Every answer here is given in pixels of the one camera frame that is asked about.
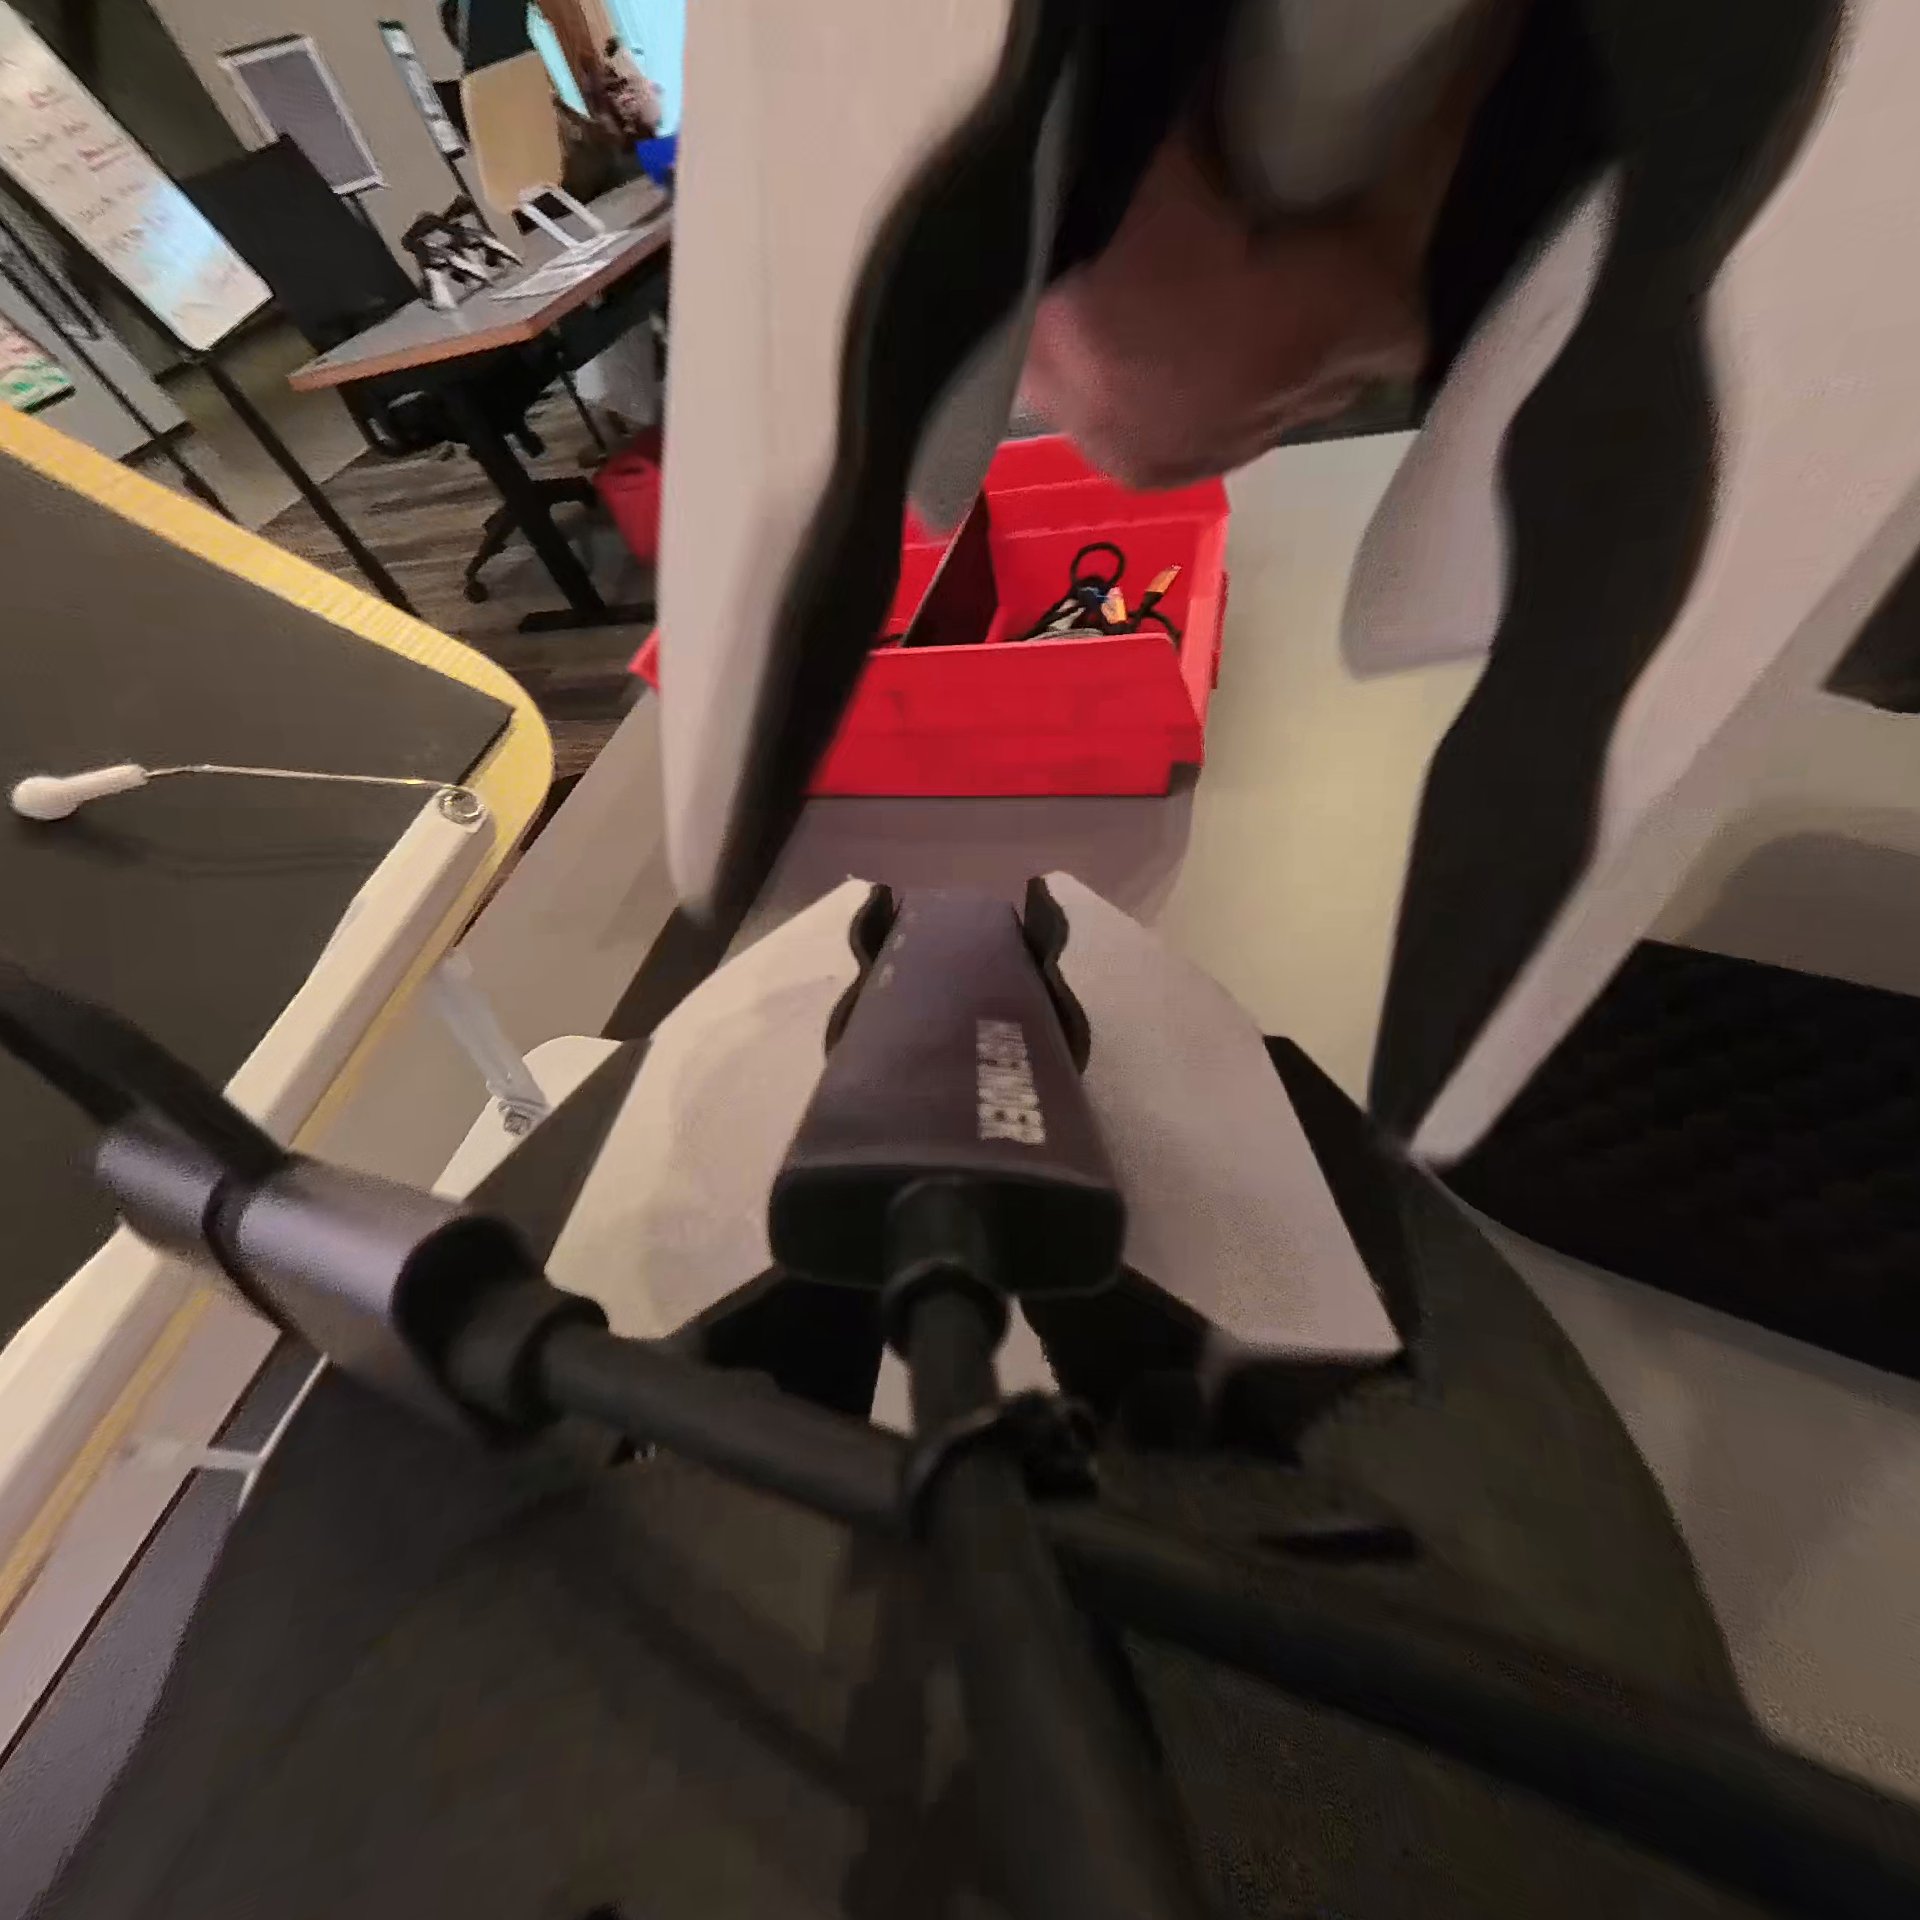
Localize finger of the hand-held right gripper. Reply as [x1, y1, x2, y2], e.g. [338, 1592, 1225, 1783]
[657, 0, 1104, 924]
[1370, 0, 1920, 1169]

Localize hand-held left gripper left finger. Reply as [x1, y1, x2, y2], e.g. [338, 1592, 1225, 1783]
[545, 879, 898, 1343]

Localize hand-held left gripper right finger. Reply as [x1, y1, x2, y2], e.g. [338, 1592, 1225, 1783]
[1024, 872, 1408, 1367]

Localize thick black hub cable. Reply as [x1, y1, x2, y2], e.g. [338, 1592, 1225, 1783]
[525, 1177, 1920, 1920]

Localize red plastic bin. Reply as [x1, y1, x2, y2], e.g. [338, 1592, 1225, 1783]
[591, 423, 669, 569]
[627, 432, 1235, 801]

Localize black cable orange plugs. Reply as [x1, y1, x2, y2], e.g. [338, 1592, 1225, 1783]
[1031, 544, 1191, 645]

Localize person's right hand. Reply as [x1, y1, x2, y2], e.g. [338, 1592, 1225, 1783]
[1026, 143, 1450, 489]

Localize white stand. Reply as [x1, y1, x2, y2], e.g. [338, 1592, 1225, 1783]
[424, 957, 650, 1203]

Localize black tangled equipment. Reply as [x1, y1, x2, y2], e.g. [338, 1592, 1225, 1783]
[400, 209, 523, 313]

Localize tan board stand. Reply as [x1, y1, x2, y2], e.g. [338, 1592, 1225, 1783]
[457, 0, 615, 245]

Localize grey top desk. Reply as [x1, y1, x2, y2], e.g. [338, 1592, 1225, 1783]
[285, 177, 677, 633]

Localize black standing panel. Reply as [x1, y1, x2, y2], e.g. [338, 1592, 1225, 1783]
[181, 135, 431, 354]

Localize grey framed panel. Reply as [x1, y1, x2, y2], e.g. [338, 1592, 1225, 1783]
[220, 34, 387, 202]

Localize large whiteboard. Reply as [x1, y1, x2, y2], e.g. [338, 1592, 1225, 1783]
[0, 7, 276, 357]

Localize black board wooden rim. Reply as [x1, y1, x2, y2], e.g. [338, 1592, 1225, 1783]
[0, 402, 560, 1624]

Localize white page clip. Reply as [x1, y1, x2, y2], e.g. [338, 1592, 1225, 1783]
[7, 759, 491, 829]

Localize whiteboard green red writing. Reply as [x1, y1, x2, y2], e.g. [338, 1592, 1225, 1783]
[0, 320, 80, 417]

